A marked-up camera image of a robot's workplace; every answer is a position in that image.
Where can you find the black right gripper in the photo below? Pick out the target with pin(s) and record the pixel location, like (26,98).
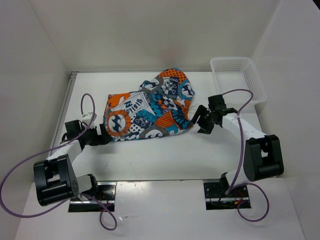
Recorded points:
(205,129)

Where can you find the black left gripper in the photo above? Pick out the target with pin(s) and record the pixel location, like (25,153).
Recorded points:
(102,139)

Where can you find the colourful patterned shorts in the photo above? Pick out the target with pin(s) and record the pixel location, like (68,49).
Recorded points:
(159,108)

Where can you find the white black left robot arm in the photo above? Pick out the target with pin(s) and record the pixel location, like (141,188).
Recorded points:
(55,178)

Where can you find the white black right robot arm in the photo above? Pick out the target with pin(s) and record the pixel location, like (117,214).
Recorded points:
(260,153)

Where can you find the white plastic basket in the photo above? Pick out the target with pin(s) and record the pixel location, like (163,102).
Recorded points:
(230,73)

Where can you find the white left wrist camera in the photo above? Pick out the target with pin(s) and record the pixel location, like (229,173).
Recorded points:
(88,120)

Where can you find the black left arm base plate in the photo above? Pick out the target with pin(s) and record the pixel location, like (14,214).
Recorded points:
(106,194)

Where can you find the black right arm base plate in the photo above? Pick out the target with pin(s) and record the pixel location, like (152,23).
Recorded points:
(216,199)

